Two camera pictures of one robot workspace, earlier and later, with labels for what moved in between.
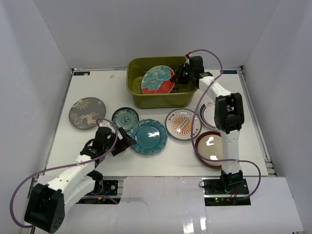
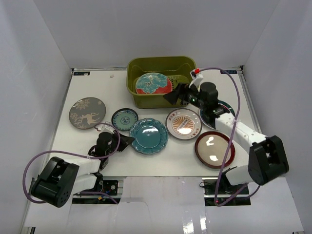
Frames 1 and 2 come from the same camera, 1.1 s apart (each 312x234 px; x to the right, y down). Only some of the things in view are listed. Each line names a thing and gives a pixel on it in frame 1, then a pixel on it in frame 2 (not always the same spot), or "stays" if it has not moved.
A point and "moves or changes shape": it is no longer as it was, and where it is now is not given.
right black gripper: [176, 77] to [172, 96]
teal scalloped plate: [150, 136] stays
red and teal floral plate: [156, 80] moves or changes shape
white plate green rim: [206, 114] stays
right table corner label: [229, 72] stays
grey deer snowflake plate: [85, 112] stays
